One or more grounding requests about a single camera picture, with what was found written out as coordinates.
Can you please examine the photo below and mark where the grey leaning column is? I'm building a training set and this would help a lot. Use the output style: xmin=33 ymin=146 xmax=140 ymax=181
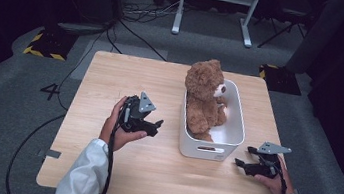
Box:
xmin=283 ymin=0 xmax=344 ymax=81

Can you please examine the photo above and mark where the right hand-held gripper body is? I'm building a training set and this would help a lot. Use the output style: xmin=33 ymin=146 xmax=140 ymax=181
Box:
xmin=252 ymin=140 xmax=294 ymax=181

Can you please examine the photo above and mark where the grey tape strip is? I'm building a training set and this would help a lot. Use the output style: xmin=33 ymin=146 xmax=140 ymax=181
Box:
xmin=37 ymin=147 xmax=63 ymax=160

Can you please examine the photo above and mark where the grey flat stand base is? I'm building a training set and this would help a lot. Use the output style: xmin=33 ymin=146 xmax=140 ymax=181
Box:
xmin=55 ymin=18 xmax=112 ymax=38

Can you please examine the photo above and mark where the black yellow striped base plate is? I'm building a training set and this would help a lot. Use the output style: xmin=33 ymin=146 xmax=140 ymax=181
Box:
xmin=256 ymin=62 xmax=306 ymax=97
xmin=21 ymin=24 xmax=81 ymax=64

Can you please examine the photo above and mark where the black tripod stand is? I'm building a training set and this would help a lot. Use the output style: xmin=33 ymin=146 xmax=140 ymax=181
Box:
xmin=256 ymin=2 xmax=311 ymax=56

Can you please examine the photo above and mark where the long black floor cable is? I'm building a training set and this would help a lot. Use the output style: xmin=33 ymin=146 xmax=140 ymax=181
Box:
xmin=3 ymin=107 xmax=68 ymax=194

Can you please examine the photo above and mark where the person's left hand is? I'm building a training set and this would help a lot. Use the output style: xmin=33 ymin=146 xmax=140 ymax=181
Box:
xmin=97 ymin=92 xmax=154 ymax=157

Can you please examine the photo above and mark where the white metal desk frame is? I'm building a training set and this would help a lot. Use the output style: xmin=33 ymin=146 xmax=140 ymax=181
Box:
xmin=170 ymin=0 xmax=264 ymax=51

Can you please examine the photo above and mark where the brown teddy bear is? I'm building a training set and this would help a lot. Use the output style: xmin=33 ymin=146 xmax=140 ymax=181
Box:
xmin=177 ymin=55 xmax=236 ymax=145

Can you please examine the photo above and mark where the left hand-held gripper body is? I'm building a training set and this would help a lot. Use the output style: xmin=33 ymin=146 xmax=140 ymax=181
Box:
xmin=117 ymin=89 xmax=159 ymax=137

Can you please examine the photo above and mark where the thin black floor cable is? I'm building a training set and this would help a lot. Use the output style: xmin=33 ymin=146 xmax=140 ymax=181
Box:
xmin=54 ymin=12 xmax=172 ymax=123

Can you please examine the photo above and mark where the white plastic storage box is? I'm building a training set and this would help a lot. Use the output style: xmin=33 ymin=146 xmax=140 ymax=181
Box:
xmin=174 ymin=73 xmax=254 ymax=166

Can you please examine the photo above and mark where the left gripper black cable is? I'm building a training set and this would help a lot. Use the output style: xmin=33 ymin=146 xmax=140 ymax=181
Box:
xmin=98 ymin=100 xmax=132 ymax=194

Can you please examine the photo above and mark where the bundle of floor cables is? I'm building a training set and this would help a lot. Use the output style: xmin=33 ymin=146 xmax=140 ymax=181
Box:
xmin=120 ymin=0 xmax=194 ymax=31

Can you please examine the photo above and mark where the person's right hand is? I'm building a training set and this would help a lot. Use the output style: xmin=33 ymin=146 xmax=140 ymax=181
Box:
xmin=251 ymin=153 xmax=301 ymax=194

